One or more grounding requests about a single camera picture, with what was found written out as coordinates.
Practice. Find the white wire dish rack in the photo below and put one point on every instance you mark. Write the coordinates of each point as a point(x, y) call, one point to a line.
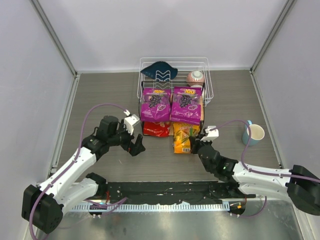
point(184, 66)

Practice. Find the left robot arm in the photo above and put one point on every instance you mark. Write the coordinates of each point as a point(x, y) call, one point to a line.
point(45, 205)

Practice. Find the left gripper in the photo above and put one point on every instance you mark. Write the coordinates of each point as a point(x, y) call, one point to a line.
point(130, 144)

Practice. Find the dark blue leaf plate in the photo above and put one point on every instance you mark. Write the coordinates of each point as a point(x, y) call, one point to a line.
point(160, 71)

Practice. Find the light blue mug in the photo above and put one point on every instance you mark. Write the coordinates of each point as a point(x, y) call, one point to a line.
point(257, 134)

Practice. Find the purple blackcurrant candy bag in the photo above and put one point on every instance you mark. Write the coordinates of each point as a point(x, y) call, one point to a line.
point(155, 105)

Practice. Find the red fruit candy bag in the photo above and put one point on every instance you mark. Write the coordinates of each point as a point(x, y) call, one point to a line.
point(157, 129)

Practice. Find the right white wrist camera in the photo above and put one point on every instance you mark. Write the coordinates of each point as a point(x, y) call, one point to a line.
point(210, 133)

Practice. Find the white slotted cable duct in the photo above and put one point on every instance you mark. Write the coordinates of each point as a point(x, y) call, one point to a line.
point(139, 208)

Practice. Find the pink patterned bowl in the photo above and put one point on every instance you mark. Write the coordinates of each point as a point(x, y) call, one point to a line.
point(195, 78)

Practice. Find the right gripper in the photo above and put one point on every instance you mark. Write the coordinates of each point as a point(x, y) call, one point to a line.
point(197, 146)

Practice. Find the black wooden two-tier shelf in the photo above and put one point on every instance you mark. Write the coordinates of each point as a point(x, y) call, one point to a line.
point(195, 86)

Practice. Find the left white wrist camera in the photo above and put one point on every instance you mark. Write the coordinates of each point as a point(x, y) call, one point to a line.
point(130, 121)

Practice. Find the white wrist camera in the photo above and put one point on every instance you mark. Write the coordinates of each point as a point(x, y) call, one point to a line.
point(130, 121)
point(210, 133)

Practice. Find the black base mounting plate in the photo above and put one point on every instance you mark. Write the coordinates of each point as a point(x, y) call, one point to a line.
point(170, 192)

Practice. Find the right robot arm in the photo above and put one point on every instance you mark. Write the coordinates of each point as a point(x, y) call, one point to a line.
point(296, 185)

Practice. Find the orange candy bag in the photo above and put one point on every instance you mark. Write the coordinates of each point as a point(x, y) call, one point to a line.
point(181, 134)

